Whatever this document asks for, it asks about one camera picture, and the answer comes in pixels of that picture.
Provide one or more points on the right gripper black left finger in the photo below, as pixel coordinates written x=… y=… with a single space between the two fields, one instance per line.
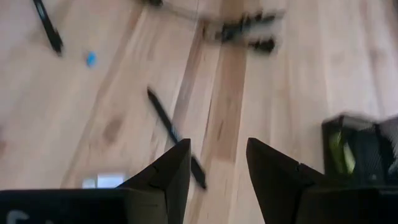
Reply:
x=93 y=208

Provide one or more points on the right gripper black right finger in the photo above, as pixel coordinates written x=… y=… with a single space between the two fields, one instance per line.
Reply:
x=311 y=205

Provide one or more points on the yellow-green highlighter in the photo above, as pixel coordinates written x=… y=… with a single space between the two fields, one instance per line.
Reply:
x=337 y=149

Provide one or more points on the black mesh desk organizer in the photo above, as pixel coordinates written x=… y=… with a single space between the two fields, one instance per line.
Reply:
x=370 y=149

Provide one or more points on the blue binder clip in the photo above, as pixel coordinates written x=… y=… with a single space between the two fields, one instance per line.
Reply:
x=91 y=59

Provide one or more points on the black pen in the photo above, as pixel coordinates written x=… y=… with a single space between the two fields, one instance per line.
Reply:
x=49 y=29
x=161 y=113

